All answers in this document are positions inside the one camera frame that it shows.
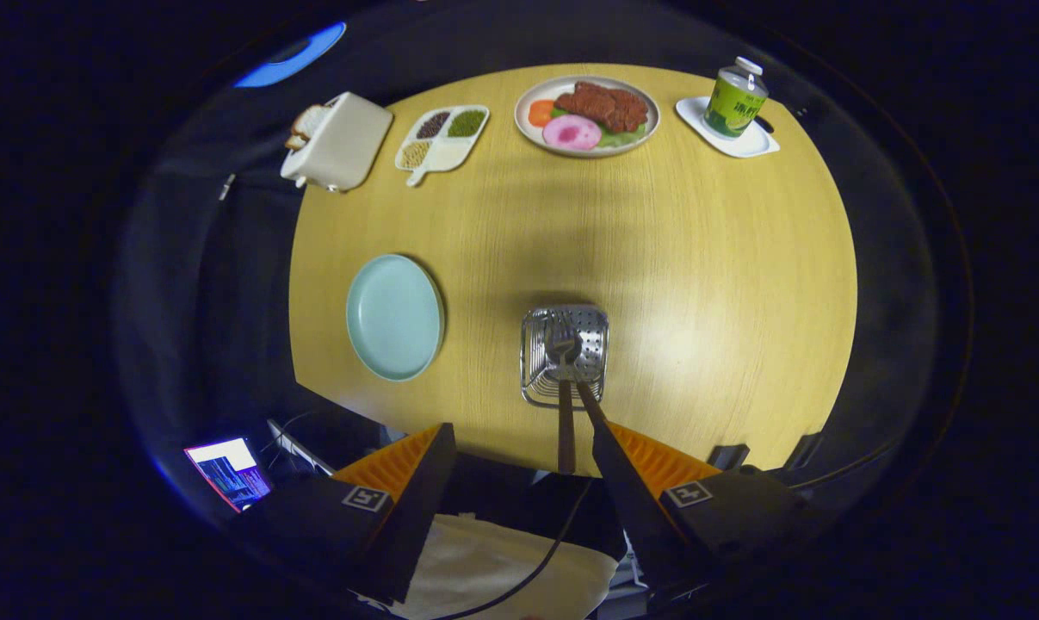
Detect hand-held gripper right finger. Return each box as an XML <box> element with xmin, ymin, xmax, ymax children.
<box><xmin>591</xmin><ymin>420</ymin><xmax>817</xmax><ymax>595</ymax></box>

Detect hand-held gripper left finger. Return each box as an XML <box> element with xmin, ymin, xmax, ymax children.
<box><xmin>239</xmin><ymin>422</ymin><xmax>458</xmax><ymax>605</ymax></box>

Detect metal fork with brown handle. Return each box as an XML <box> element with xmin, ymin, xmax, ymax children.
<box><xmin>547</xmin><ymin>314</ymin><xmax>582</xmax><ymax>476</ymax></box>

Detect metal spoon with brown handle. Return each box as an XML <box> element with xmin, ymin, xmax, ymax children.
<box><xmin>554</xmin><ymin>332</ymin><xmax>613</xmax><ymax>436</ymax></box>

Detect beige cloth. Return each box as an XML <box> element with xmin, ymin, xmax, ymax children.
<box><xmin>390</xmin><ymin>514</ymin><xmax>619</xmax><ymax>620</ymax></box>

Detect grey tablet on stand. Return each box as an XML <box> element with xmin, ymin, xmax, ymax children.
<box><xmin>267</xmin><ymin>419</ymin><xmax>335</xmax><ymax>476</ymax></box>

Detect perforated metal cutlery basket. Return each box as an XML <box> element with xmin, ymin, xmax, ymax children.
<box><xmin>520</xmin><ymin>305</ymin><xmax>610</xmax><ymax>411</ymax></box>

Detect round teal plate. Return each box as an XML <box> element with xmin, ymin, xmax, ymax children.
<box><xmin>346</xmin><ymin>254</ymin><xmax>445</xmax><ymax>382</ymax></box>

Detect laptop with lit screen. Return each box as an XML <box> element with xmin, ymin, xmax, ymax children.
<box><xmin>183</xmin><ymin>437</ymin><xmax>272</xmax><ymax>513</ymax></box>

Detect white divided bean dish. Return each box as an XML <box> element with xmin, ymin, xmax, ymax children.
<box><xmin>395</xmin><ymin>105</ymin><xmax>491</xmax><ymax>188</ymax></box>

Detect green lettuce leaf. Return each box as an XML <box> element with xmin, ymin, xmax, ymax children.
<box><xmin>550</xmin><ymin>105</ymin><xmax>649</xmax><ymax>148</ymax></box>

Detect pink ham slice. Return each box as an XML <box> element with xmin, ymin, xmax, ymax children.
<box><xmin>542</xmin><ymin>115</ymin><xmax>603</xmax><ymax>152</ymax></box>

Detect white toaster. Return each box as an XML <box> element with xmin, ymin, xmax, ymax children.
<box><xmin>280</xmin><ymin>92</ymin><xmax>394</xmax><ymax>193</ymax></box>

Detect white square saucer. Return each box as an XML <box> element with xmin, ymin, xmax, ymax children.
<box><xmin>676</xmin><ymin>96</ymin><xmax>781</xmax><ymax>158</ymax></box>

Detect round white food plate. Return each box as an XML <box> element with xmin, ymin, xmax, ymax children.
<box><xmin>515</xmin><ymin>75</ymin><xmax>661</xmax><ymax>158</ymax></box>

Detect brown meat slices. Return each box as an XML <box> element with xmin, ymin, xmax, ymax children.
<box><xmin>554</xmin><ymin>81</ymin><xmax>649</xmax><ymax>133</ymax></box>

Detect bread slice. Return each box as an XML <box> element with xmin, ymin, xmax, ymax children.
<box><xmin>285</xmin><ymin>105</ymin><xmax>331</xmax><ymax>152</ymax></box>

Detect green drink can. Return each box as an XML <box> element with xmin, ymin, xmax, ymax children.
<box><xmin>703</xmin><ymin>57</ymin><xmax>770</xmax><ymax>140</ymax></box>

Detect black cable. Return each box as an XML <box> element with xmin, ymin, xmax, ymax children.
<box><xmin>433</xmin><ymin>478</ymin><xmax>595</xmax><ymax>620</ymax></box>

